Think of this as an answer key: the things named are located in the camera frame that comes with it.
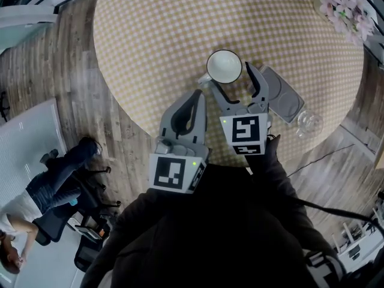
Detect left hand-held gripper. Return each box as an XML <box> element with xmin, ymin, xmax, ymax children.
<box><xmin>148</xmin><ymin>89</ymin><xmax>210</xmax><ymax>194</ymax></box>

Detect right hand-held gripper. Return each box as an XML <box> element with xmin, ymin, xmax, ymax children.
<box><xmin>209</xmin><ymin>61</ymin><xmax>270</xmax><ymax>156</ymax></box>

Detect grey rectangular tray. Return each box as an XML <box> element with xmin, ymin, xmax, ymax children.
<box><xmin>258</xmin><ymin>65</ymin><xmax>305</xmax><ymax>124</ymax></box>

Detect blue ceramic cup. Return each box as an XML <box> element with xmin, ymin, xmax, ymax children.
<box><xmin>197</xmin><ymin>49</ymin><xmax>243</xmax><ymax>86</ymax></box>

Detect clear drinking glass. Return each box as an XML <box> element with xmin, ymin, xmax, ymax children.
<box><xmin>295</xmin><ymin>110</ymin><xmax>325</xmax><ymax>140</ymax></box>

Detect person's right forearm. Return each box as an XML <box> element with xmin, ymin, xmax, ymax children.
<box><xmin>245</xmin><ymin>134</ymin><xmax>304</xmax><ymax>221</ymax></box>

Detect person's left forearm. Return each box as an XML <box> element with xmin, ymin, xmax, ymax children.
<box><xmin>115</xmin><ymin>187</ymin><xmax>181</xmax><ymax>230</ymax></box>

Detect round table with checkered tablecloth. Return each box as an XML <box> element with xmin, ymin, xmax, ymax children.
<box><xmin>93</xmin><ymin>0</ymin><xmax>365</xmax><ymax>168</ymax></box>

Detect person's dark coat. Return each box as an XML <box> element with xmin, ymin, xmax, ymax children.
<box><xmin>79</xmin><ymin>163</ymin><xmax>340</xmax><ymax>288</ymax></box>

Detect pink flowers in vase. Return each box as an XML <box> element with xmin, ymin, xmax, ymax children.
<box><xmin>313</xmin><ymin>0</ymin><xmax>376</xmax><ymax>44</ymax></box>

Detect black office chair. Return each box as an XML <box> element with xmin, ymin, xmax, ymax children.
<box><xmin>31</xmin><ymin>166</ymin><xmax>122</xmax><ymax>272</ymax></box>

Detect frosted glass partition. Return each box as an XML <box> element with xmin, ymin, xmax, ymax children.
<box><xmin>0</xmin><ymin>4</ymin><xmax>59</xmax><ymax>53</ymax></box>

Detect thin black floor cable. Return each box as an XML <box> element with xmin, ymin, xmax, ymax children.
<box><xmin>287</xmin><ymin>144</ymin><xmax>355</xmax><ymax>178</ymax></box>

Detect thick black gripper cable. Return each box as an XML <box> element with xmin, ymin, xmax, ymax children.
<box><xmin>287</xmin><ymin>196</ymin><xmax>384</xmax><ymax>236</ymax></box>

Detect white metal table frame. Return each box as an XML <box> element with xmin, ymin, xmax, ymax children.
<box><xmin>329</xmin><ymin>190</ymin><xmax>384</xmax><ymax>263</ymax></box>

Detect grey buckle strap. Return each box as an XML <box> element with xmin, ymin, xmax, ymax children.
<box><xmin>302</xmin><ymin>250</ymin><xmax>346</xmax><ymax>288</ymax></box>

